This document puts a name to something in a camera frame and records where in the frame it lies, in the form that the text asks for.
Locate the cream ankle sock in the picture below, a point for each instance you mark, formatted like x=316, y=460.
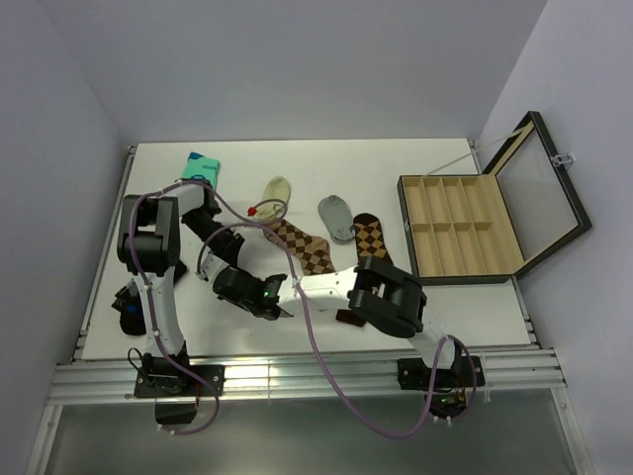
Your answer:
x=275, y=194

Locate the brown tan argyle sock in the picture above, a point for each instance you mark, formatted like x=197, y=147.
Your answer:
x=313, y=252

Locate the metal wall latch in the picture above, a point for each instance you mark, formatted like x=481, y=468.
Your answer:
x=562, y=160

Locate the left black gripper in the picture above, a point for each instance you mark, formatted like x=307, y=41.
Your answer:
x=228, y=249

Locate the grey ankle sock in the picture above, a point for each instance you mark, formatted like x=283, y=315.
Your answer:
x=336, y=216

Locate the black compartment storage box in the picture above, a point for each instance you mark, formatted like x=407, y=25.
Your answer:
x=499, y=224

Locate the dark brown argyle sock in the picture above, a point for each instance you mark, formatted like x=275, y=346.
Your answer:
x=365, y=231

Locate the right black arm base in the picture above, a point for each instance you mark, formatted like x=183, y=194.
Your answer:
x=450, y=391

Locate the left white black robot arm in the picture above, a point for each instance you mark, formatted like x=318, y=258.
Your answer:
x=149, y=245

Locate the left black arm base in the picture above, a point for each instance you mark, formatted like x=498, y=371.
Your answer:
x=156, y=378

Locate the teal patterned sock pair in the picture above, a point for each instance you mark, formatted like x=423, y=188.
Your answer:
x=200, y=167

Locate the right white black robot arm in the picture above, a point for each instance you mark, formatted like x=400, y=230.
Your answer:
x=379, y=294

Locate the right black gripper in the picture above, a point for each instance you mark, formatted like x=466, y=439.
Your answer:
x=223, y=298

